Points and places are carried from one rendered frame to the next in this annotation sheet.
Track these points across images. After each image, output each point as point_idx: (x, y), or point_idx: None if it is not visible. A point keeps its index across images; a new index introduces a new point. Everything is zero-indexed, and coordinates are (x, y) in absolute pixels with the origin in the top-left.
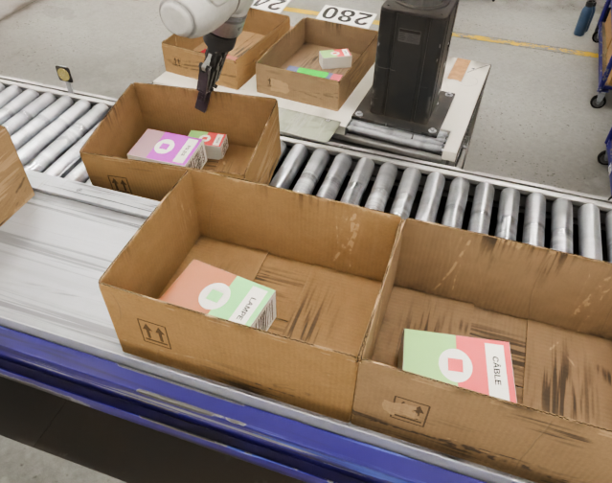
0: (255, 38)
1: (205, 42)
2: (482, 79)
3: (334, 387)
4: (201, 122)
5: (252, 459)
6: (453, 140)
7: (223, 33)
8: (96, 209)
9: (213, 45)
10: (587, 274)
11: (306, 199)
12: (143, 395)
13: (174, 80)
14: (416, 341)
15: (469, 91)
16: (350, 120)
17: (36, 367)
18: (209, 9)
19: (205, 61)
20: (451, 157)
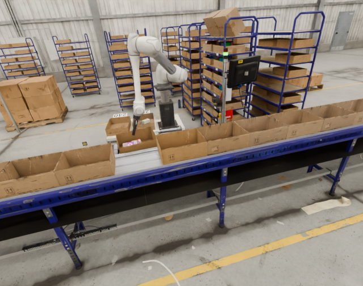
0: (122, 123)
1: (134, 118)
2: (178, 115)
3: (204, 150)
4: (133, 138)
5: (195, 173)
6: (182, 126)
7: (139, 114)
8: (132, 155)
9: (137, 118)
10: (224, 125)
11: (179, 131)
12: (175, 168)
13: (111, 137)
14: None
15: (177, 118)
16: (159, 130)
17: (145, 181)
18: (144, 108)
19: (136, 122)
20: (184, 129)
